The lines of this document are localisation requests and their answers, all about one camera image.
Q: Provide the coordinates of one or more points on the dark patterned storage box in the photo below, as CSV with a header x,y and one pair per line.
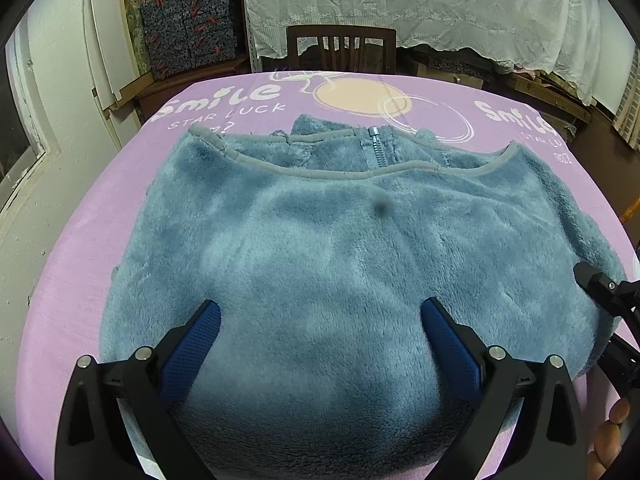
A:
x,y
183,35

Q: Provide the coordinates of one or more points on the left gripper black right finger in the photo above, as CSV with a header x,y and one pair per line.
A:
x,y
547,440

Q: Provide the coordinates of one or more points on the person right hand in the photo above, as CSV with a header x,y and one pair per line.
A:
x,y
607,442

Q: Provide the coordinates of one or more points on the white lace cloth cover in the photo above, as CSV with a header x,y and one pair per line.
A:
x,y
556,36

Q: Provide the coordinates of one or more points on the blue fleece garment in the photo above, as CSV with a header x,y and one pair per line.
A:
x,y
319,246

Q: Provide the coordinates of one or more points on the pink printed bed sheet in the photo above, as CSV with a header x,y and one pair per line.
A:
x,y
66,310

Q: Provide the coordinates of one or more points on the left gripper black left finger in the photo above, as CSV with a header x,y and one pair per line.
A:
x,y
92,441

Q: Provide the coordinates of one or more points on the dark wooden chair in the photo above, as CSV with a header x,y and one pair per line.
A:
x,y
345,48

